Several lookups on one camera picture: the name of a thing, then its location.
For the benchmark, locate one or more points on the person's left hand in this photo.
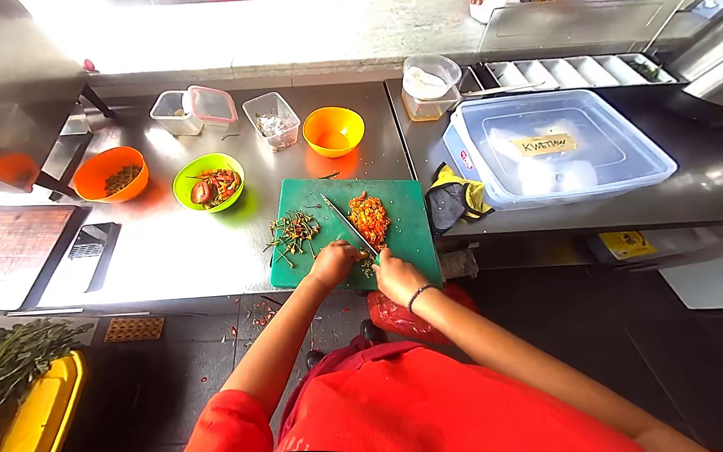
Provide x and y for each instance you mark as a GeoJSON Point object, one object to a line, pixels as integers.
{"type": "Point", "coordinates": [331, 265]}

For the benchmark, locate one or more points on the person's right hand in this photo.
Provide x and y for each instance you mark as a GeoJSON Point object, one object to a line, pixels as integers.
{"type": "Point", "coordinates": [401, 280]}

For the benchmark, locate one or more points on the person's left fingers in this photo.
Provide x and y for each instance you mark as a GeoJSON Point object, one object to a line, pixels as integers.
{"type": "Point", "coordinates": [350, 253]}

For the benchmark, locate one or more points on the person's right fingers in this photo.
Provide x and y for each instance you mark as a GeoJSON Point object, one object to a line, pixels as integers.
{"type": "Point", "coordinates": [385, 261]}

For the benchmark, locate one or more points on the person's right forearm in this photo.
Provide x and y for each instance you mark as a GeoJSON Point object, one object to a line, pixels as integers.
{"type": "Point", "coordinates": [503, 351]}

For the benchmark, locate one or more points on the person's left forearm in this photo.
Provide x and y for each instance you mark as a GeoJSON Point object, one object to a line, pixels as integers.
{"type": "Point", "coordinates": [280, 339]}

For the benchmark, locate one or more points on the pile of chili seeds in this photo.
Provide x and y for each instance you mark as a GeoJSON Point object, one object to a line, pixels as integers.
{"type": "Point", "coordinates": [367, 266]}

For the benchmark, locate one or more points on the pile of chopped red chili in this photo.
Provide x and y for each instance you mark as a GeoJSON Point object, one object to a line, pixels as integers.
{"type": "Point", "coordinates": [369, 217]}

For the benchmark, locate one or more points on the green cutting board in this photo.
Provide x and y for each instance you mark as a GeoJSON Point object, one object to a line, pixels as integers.
{"type": "Point", "coordinates": [402, 207]}

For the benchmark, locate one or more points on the pile of chili stems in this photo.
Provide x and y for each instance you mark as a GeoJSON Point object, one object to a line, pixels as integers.
{"type": "Point", "coordinates": [295, 230]}

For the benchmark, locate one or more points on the red plastic bag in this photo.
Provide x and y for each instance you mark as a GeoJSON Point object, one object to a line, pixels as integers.
{"type": "Point", "coordinates": [406, 317]}

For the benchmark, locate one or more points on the person's legs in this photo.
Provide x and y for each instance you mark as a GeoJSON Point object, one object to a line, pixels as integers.
{"type": "Point", "coordinates": [375, 333]}

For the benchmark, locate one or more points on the dark chili stem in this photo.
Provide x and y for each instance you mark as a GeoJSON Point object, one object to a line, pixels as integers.
{"type": "Point", "coordinates": [330, 176]}

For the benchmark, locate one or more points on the yellow and grey cloth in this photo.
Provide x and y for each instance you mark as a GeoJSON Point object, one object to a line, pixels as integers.
{"type": "Point", "coordinates": [451, 201]}

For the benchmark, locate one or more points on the yellow-orange bowl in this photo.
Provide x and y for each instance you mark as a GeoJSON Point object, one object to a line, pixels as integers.
{"type": "Point", "coordinates": [336, 145]}

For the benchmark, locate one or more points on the steel worktable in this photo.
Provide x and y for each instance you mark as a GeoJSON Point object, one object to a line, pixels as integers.
{"type": "Point", "coordinates": [255, 169]}

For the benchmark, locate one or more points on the clear container with white contents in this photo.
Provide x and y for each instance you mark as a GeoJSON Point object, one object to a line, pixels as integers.
{"type": "Point", "coordinates": [283, 137]}

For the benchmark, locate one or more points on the pile of red chilies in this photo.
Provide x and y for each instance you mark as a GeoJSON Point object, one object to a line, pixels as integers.
{"type": "Point", "coordinates": [221, 183]}

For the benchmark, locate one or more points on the person's body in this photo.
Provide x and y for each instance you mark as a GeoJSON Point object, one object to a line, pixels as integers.
{"type": "Point", "coordinates": [437, 405]}

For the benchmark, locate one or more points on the clear container with yellow liquid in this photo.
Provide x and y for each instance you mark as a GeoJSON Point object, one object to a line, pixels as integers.
{"type": "Point", "coordinates": [424, 111]}

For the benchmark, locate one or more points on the halved tomato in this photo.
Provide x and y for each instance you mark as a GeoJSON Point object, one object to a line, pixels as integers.
{"type": "Point", "coordinates": [201, 193]}

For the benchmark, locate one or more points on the clear round-cornered plastic tub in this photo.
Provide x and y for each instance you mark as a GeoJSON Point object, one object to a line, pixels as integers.
{"type": "Point", "coordinates": [425, 83]}

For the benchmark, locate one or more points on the lime green bowl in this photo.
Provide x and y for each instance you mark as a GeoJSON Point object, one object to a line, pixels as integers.
{"type": "Point", "coordinates": [187, 171]}

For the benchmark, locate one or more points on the clear container with pink rim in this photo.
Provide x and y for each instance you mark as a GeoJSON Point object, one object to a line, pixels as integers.
{"type": "Point", "coordinates": [214, 104]}

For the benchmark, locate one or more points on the clear square plastic container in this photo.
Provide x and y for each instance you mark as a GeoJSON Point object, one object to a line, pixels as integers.
{"type": "Point", "coordinates": [183, 127]}

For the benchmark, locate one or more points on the long thin light stick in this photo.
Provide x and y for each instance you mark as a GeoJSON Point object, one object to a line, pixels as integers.
{"type": "Point", "coordinates": [506, 90]}

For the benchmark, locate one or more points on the brown perforated block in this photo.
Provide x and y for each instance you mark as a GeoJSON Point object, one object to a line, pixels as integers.
{"type": "Point", "coordinates": [134, 329]}

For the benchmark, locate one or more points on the pile of dark green bits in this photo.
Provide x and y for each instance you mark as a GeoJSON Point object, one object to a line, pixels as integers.
{"type": "Point", "coordinates": [123, 179]}

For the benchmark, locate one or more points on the yellow-labelled package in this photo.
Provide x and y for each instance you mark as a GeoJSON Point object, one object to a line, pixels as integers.
{"type": "Point", "coordinates": [629, 245]}

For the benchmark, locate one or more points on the large clear lidded storage box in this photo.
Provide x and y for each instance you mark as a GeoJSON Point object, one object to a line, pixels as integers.
{"type": "Point", "coordinates": [612, 138]}

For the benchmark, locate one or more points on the white divided condiment tray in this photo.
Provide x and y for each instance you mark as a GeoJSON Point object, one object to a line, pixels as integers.
{"type": "Point", "coordinates": [567, 73]}

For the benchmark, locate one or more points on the steel grater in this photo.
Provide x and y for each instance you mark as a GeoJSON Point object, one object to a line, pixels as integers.
{"type": "Point", "coordinates": [87, 248]}

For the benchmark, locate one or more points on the orange bowl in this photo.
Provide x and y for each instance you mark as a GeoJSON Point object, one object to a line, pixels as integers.
{"type": "Point", "coordinates": [90, 177]}

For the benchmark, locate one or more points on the steel counter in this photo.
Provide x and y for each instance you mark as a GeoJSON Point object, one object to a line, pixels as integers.
{"type": "Point", "coordinates": [700, 163]}

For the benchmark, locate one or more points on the white box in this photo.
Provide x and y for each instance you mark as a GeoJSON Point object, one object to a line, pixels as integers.
{"type": "Point", "coordinates": [716, 279]}

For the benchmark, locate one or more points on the yellow plastic crate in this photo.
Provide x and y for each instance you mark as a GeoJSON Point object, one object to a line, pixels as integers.
{"type": "Point", "coordinates": [44, 405]}

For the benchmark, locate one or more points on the reddish brown wooden board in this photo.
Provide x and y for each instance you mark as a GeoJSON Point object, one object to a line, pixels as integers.
{"type": "Point", "coordinates": [7, 242]}

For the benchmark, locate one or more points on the pile of leafy greens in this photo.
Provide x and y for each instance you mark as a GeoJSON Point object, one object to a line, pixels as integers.
{"type": "Point", "coordinates": [13, 361]}

